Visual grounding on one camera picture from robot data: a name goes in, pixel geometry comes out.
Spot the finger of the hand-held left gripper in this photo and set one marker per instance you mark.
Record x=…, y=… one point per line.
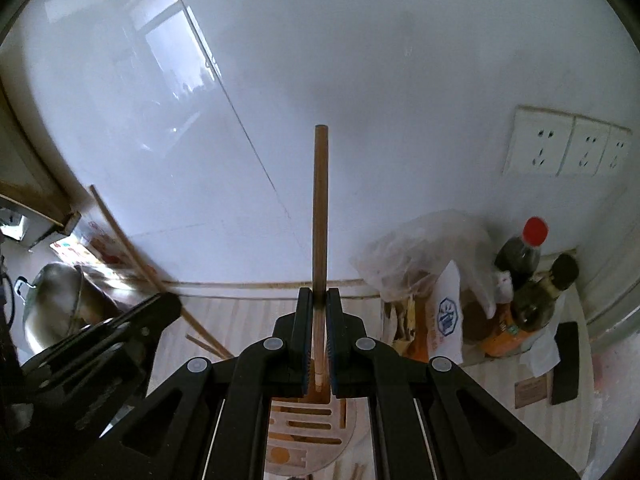
x=125, y=340

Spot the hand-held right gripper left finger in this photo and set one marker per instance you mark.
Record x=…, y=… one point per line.
x=302, y=342

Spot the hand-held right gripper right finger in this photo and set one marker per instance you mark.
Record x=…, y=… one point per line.
x=334, y=345

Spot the long brown chopstick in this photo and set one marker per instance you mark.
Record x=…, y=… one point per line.
x=125, y=240
x=320, y=210
x=201, y=344

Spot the cream round utensil holder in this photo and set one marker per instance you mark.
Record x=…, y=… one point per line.
x=305, y=452

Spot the striped table cover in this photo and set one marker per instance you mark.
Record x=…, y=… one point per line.
x=240, y=320

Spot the yellow orange packet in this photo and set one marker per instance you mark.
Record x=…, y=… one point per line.
x=407, y=332

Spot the steel pot lid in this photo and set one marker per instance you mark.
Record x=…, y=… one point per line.
x=55, y=300

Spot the white blue print packet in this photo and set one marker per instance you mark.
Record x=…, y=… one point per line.
x=447, y=320

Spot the clear plastic bag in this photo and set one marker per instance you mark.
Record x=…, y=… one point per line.
x=420, y=245

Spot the black cap orange label bottle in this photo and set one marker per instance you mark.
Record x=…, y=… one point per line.
x=530, y=305

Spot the small brown card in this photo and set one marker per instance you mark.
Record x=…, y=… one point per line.
x=530, y=392

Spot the red cap sauce bottle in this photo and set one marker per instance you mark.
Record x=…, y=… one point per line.
x=520, y=260

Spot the white tissue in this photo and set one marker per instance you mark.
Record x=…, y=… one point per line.
x=542, y=355

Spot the black phone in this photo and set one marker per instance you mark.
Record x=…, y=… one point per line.
x=565, y=360

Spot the colourful wall stickers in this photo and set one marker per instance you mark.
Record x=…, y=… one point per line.
x=87, y=250

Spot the white wall outlet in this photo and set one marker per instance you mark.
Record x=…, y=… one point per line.
x=617, y=152
x=586, y=149
x=539, y=142

